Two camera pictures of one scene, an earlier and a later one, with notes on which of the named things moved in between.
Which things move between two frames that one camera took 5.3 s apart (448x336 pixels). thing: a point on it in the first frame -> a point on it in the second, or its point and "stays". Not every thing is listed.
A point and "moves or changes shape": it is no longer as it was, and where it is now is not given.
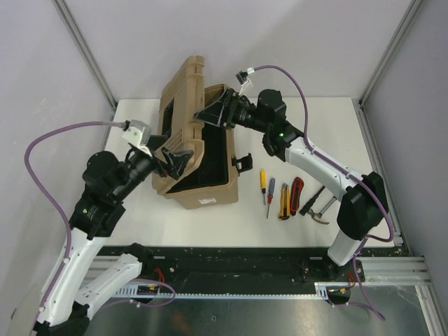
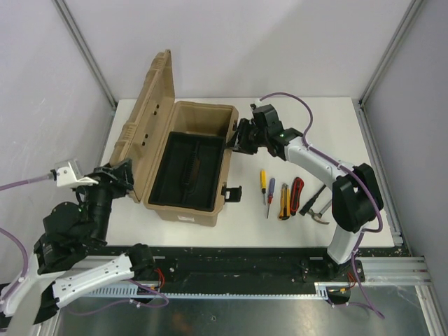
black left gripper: [177, 162] -> [107, 177]
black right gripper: [213, 113] -> [239, 142]
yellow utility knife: [285, 201] stays
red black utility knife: [297, 186] stays
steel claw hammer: [317, 216] stays
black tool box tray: [214, 170] moves or changes shape
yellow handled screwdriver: [263, 183] stays
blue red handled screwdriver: [271, 193] stays
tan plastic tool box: [183, 94] -> [152, 110]
